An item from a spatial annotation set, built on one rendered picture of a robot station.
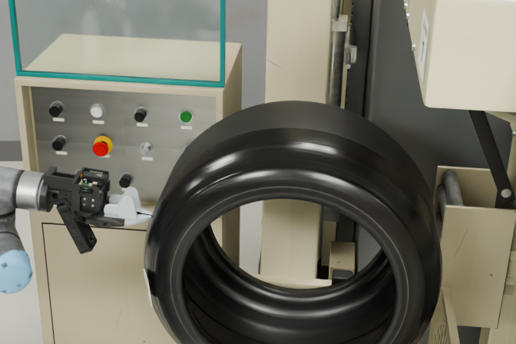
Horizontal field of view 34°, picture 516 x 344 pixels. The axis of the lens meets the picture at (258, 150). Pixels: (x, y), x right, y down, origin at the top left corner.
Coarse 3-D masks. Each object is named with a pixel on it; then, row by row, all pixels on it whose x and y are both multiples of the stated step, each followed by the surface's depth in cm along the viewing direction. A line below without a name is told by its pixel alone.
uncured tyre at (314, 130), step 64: (256, 128) 150; (320, 128) 149; (192, 192) 147; (256, 192) 143; (320, 192) 142; (384, 192) 143; (192, 256) 180; (384, 256) 177; (192, 320) 156; (256, 320) 183; (320, 320) 183; (384, 320) 173
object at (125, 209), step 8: (120, 200) 158; (128, 200) 158; (104, 208) 159; (112, 208) 159; (120, 208) 158; (128, 208) 158; (104, 216) 159; (112, 216) 159; (120, 216) 159; (128, 216) 159; (136, 216) 159; (144, 216) 160; (128, 224) 159
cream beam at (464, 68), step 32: (416, 0) 127; (448, 0) 102; (480, 0) 101; (512, 0) 101; (416, 32) 123; (448, 32) 103; (480, 32) 103; (512, 32) 102; (416, 64) 120; (448, 64) 105; (480, 64) 105; (512, 64) 104; (448, 96) 107; (480, 96) 106; (512, 96) 106
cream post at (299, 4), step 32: (288, 0) 167; (320, 0) 166; (288, 32) 170; (320, 32) 169; (288, 64) 173; (320, 64) 172; (288, 96) 176; (320, 96) 175; (288, 224) 189; (288, 256) 192
